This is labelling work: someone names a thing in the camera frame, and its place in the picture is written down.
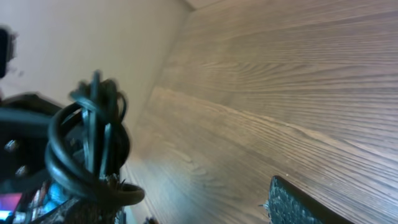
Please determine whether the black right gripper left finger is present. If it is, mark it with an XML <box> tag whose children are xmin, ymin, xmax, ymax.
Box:
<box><xmin>30</xmin><ymin>174</ymin><xmax>128</xmax><ymax>224</ymax></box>

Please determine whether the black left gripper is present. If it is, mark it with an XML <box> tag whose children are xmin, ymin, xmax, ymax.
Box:
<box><xmin>1</xmin><ymin>93</ymin><xmax>62</xmax><ymax>193</ymax></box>

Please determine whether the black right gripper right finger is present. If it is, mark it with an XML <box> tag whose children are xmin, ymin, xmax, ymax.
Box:
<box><xmin>261</xmin><ymin>175</ymin><xmax>352</xmax><ymax>224</ymax></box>

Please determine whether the black usb cable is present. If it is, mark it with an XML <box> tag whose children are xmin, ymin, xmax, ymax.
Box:
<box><xmin>44</xmin><ymin>70</ymin><xmax>146</xmax><ymax>208</ymax></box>

